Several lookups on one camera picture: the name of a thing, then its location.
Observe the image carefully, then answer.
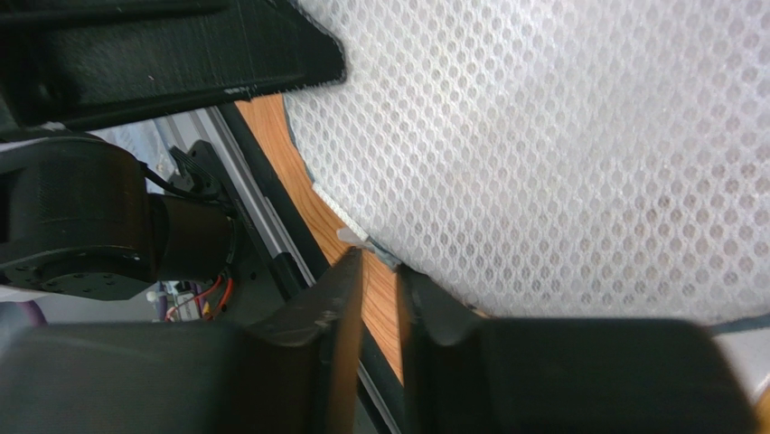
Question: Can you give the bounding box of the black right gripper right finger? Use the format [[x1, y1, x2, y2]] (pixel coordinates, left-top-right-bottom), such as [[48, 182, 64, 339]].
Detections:
[[397, 266, 759, 433]]

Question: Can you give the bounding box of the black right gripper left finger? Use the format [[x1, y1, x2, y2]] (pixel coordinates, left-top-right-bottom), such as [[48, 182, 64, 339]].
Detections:
[[1, 249, 362, 433]]

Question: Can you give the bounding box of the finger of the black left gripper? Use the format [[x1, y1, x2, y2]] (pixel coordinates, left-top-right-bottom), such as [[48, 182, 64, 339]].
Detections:
[[1, 1, 347, 129]]

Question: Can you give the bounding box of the white mesh laundry bag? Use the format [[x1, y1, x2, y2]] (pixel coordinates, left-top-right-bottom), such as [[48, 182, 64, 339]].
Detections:
[[284, 1, 769, 324]]

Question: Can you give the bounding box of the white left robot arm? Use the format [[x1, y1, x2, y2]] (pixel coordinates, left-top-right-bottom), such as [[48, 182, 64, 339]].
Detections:
[[1, 1, 347, 304]]

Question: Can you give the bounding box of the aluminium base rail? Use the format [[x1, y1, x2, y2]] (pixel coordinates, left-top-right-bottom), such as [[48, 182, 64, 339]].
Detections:
[[89, 105, 410, 434]]

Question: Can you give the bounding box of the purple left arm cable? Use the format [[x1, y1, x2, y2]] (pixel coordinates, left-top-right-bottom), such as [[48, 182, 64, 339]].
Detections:
[[0, 299, 50, 329]]

